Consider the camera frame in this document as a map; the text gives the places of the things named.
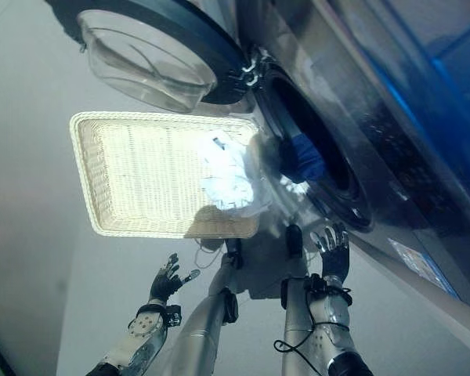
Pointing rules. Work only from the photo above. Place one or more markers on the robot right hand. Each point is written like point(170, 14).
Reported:
point(335, 260)

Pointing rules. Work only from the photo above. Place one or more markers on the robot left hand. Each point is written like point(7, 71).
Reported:
point(162, 285)

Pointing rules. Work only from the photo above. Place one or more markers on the robot right arm silver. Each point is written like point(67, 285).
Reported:
point(333, 325)

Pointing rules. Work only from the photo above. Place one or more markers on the robot left arm silver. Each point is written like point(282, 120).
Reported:
point(141, 337)

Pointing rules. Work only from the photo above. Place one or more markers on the silver washing machine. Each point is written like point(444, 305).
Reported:
point(376, 137)

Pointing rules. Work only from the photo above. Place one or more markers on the washing machine door with glass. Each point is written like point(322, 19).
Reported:
point(149, 58)

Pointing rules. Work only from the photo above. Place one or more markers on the robot left leg silver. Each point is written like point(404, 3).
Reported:
point(207, 313)

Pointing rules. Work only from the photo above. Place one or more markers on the robot leg silver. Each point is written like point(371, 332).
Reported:
point(295, 321)
point(207, 313)

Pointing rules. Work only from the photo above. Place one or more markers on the robot right leg silver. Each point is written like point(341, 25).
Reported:
point(295, 321)

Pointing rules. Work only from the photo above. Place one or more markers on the blue white label sticker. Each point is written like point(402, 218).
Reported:
point(423, 266)

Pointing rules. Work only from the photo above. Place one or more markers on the blue cloth garment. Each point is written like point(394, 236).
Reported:
point(308, 158)

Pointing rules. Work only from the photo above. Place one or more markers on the white wicker laundry basket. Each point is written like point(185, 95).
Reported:
point(141, 176)

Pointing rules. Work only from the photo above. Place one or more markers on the white cloth garment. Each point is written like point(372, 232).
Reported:
point(229, 176)

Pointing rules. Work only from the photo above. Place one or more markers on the blue framed panel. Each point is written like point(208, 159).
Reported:
point(446, 58)

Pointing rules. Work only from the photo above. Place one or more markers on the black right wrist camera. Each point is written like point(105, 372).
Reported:
point(315, 283)

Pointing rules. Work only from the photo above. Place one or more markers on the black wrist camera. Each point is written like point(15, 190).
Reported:
point(174, 314)
point(315, 283)

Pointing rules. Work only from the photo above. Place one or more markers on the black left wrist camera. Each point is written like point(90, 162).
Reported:
point(174, 314)

